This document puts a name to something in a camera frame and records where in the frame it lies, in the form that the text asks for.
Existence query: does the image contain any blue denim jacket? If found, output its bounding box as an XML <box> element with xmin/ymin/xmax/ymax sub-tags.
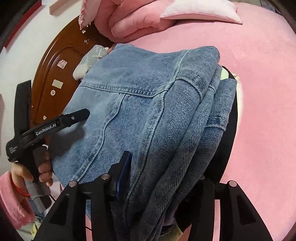
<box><xmin>49</xmin><ymin>44</ymin><xmax>236</xmax><ymax>240</ymax></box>

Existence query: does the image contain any pink sleeve left forearm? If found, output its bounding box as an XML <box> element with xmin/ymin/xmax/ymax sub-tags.
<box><xmin>0</xmin><ymin>171</ymin><xmax>35</xmax><ymax>230</ymax></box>

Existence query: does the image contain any folded clothes stack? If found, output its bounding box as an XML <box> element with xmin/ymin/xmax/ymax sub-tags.
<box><xmin>159</xmin><ymin>66</ymin><xmax>243</xmax><ymax>241</ymax></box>

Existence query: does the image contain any person's left hand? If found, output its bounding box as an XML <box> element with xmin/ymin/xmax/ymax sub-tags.
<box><xmin>11</xmin><ymin>151</ymin><xmax>53</xmax><ymax>194</ymax></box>

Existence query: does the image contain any brown wooden headboard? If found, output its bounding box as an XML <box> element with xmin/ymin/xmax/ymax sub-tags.
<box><xmin>30</xmin><ymin>18</ymin><xmax>113</xmax><ymax>127</ymax></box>

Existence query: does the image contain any grey patterned folded cloth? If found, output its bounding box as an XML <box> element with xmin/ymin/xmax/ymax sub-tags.
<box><xmin>73</xmin><ymin>45</ymin><xmax>108</xmax><ymax>81</ymax></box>

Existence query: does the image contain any folded pink quilt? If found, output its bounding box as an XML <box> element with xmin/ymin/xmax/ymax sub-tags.
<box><xmin>78</xmin><ymin>0</ymin><xmax>175</xmax><ymax>43</ymax></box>

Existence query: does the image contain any pink plush bed blanket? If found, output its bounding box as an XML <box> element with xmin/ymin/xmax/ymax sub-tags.
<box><xmin>85</xmin><ymin>2</ymin><xmax>296</xmax><ymax>241</ymax></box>

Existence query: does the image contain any white small pillow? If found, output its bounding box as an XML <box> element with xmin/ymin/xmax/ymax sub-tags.
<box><xmin>160</xmin><ymin>1</ymin><xmax>242</xmax><ymax>25</ymax></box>

